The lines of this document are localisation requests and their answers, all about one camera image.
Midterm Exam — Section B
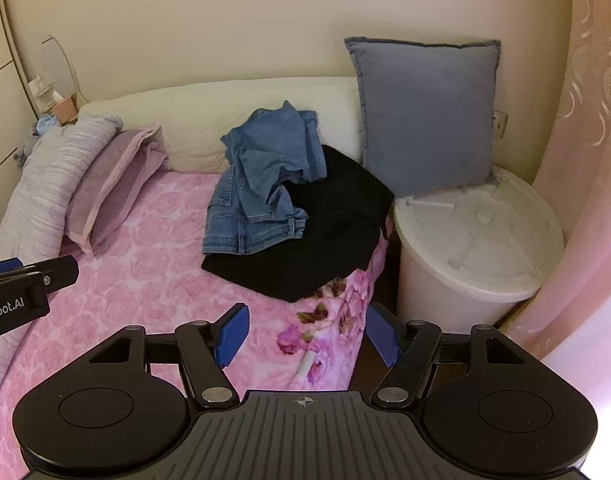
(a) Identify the white lidded plastic bucket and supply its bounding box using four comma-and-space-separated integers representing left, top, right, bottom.
391, 166, 566, 328

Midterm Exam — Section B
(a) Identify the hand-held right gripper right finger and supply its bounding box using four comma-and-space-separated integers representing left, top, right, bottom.
366, 303, 529, 407

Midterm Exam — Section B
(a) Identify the grey-blue square cushion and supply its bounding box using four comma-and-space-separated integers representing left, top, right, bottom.
343, 36, 502, 198

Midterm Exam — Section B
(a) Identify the grey plush toy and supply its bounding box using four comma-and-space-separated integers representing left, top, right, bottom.
12, 135, 39, 168

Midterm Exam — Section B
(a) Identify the cream wardrobe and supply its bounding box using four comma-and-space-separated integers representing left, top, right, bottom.
0, 0, 38, 246

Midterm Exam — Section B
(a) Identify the pink floral blanket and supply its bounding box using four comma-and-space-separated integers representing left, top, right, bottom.
0, 170, 391, 431

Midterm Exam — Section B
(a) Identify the black garment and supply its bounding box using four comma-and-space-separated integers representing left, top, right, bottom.
201, 144, 396, 303

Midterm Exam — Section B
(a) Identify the long cream pillow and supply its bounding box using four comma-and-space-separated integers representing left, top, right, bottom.
78, 76, 363, 175

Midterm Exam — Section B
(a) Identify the folded pink cloth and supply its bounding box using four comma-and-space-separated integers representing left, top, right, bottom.
60, 126, 171, 256

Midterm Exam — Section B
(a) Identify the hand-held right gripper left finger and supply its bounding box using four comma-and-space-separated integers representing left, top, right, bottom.
88, 302, 251, 408

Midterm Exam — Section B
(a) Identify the pink patterned curtain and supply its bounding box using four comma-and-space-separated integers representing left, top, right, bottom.
503, 0, 611, 361

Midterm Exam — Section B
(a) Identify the small pink box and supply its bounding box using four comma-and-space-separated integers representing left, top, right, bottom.
50, 95, 79, 124

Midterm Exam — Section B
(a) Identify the lilac ribbed quilt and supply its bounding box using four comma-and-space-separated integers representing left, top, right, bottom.
0, 112, 123, 396

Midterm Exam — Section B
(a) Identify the blue towel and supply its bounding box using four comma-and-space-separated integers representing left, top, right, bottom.
201, 100, 329, 257

